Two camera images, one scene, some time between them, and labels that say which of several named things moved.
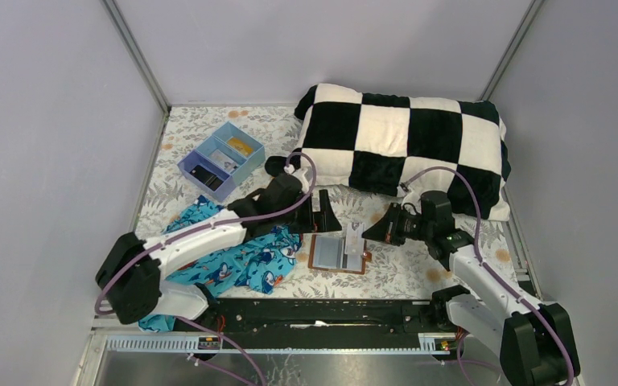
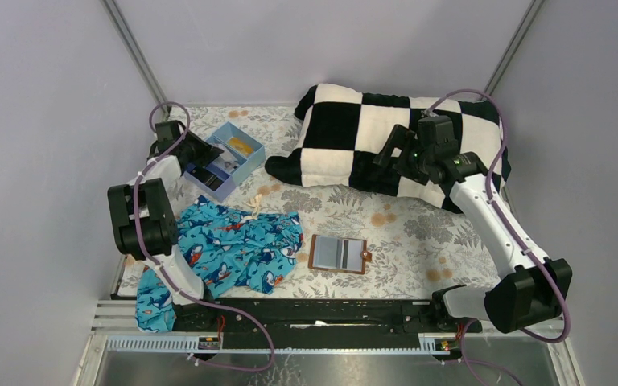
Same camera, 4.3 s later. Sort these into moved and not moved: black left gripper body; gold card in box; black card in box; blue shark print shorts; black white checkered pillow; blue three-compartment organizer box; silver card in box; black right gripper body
Moved: black right gripper body; black left gripper body
Not moved: gold card in box; blue three-compartment organizer box; silver card in box; black card in box; black white checkered pillow; blue shark print shorts
